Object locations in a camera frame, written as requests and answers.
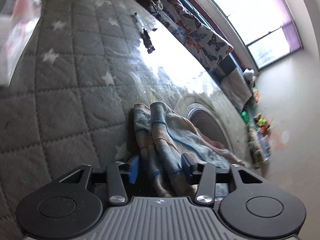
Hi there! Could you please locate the black marker pen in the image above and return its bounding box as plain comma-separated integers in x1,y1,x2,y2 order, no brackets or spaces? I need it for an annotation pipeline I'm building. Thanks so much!
134,12,156,54

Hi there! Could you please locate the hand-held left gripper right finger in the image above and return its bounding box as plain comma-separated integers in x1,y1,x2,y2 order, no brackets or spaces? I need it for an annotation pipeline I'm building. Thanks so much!
181,154,267,205

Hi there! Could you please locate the window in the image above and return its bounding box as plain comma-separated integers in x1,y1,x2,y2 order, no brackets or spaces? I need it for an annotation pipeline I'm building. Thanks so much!
191,0,303,72

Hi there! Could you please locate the white pillow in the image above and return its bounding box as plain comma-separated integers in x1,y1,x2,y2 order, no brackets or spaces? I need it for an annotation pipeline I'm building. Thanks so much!
220,74,252,105

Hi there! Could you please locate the purple curtain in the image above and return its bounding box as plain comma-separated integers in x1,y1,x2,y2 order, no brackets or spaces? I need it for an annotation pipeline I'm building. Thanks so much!
262,0,303,50

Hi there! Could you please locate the clear plastic storage box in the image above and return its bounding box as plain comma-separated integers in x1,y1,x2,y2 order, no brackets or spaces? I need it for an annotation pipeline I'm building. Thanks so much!
247,127,273,164

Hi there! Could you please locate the small butterfly print pillow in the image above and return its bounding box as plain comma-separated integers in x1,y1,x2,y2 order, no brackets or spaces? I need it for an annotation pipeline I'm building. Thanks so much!
154,0,200,38

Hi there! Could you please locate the large butterfly print pillow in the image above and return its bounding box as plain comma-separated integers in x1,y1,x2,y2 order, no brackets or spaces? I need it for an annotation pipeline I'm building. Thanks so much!
175,22,234,73

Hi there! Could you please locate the pink white plastic packet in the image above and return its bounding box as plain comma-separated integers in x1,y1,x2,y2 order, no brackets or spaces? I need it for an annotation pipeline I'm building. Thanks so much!
0,0,42,87

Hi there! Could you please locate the white plush toy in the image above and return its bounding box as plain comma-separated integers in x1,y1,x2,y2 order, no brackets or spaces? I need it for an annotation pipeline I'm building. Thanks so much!
244,68,258,84

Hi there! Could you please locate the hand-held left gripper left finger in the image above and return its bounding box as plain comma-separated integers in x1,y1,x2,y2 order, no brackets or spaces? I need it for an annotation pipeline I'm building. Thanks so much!
51,155,140,205

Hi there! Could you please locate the blue striped cloth garment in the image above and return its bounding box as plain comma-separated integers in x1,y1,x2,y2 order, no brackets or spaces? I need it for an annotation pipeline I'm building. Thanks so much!
133,101,250,198

